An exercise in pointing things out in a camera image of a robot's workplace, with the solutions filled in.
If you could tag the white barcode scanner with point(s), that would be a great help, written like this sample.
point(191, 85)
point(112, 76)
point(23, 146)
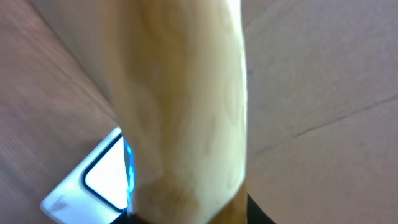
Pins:
point(98, 189)

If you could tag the brown white snack pouch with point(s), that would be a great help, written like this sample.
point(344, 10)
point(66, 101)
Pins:
point(177, 76)

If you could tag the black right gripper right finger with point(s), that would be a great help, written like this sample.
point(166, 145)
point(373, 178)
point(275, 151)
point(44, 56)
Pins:
point(255, 215)

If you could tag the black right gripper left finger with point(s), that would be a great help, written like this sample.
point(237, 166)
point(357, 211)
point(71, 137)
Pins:
point(125, 218)

